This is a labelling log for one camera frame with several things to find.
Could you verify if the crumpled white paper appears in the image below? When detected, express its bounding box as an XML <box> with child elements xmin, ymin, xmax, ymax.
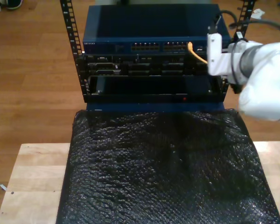
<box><xmin>252</xmin><ymin>8</ymin><xmax>266</xmax><ymax>20</ymax></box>

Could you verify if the black rack server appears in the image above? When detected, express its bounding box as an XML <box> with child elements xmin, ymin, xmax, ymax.
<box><xmin>76</xmin><ymin>53</ymin><xmax>210</xmax><ymax>77</ymax></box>

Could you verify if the blue base panel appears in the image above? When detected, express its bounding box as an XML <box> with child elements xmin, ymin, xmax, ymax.
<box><xmin>85</xmin><ymin>102</ymin><xmax>225</xmax><ymax>112</ymax></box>

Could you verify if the black bubble mat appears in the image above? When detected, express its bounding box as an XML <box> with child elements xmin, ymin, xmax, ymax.
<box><xmin>56</xmin><ymin>109</ymin><xmax>280</xmax><ymax>224</ymax></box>

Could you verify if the black shoe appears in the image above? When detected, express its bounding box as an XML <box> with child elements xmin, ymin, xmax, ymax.
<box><xmin>6</xmin><ymin>0</ymin><xmax>24</xmax><ymax>10</ymax></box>

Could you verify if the black perforated rack post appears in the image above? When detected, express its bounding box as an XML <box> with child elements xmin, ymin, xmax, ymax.
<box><xmin>59</xmin><ymin>0</ymin><xmax>91</xmax><ymax>103</ymax></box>
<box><xmin>220</xmin><ymin>0</ymin><xmax>257</xmax><ymax>94</ymax></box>

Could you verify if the blue network switch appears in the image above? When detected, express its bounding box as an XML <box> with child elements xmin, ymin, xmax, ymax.
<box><xmin>82</xmin><ymin>4</ymin><xmax>231</xmax><ymax>56</ymax></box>

